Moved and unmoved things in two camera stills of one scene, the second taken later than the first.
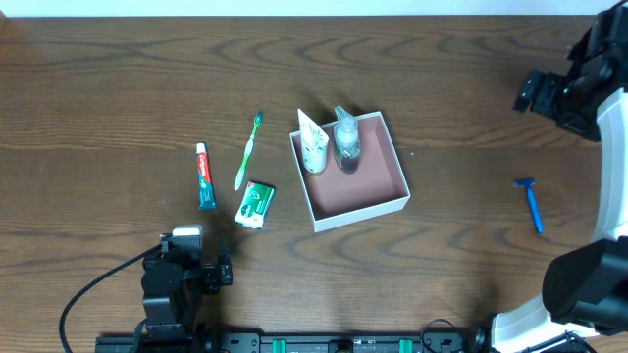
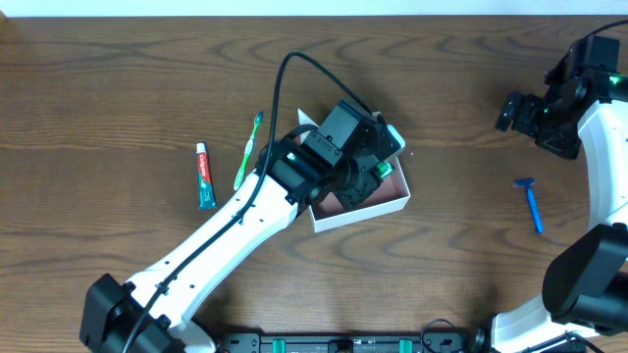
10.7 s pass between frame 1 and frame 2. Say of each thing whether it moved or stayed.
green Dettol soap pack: moved
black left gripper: moved
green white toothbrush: stayed
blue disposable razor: stayed
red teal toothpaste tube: stayed
